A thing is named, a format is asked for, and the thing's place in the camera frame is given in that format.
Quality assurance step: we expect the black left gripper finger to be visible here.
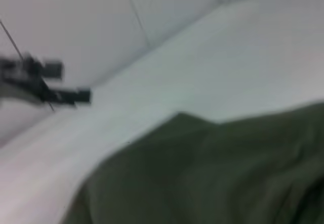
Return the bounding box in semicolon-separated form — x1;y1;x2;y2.
42;60;64;80
48;86;92;107

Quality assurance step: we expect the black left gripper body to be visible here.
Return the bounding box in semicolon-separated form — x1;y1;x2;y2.
0;54;53;106

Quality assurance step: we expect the dark green FREE! t-shirt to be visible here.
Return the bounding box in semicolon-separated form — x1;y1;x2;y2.
60;102;324;224

